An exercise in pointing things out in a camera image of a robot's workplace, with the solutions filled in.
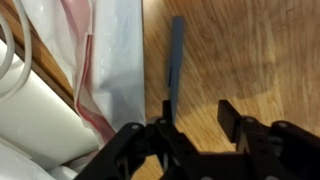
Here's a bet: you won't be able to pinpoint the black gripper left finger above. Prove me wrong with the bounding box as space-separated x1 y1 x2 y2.
75 101 192 180

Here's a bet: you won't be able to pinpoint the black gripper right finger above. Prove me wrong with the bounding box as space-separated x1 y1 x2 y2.
217 100 320 180

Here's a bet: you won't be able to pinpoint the white flat box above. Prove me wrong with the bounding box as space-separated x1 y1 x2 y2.
0 72 98 169

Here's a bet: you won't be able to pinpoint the white plastic bag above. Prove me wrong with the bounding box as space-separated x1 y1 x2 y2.
20 0 147 145

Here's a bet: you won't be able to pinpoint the tangled white cables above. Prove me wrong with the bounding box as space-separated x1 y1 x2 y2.
0 0 33 104

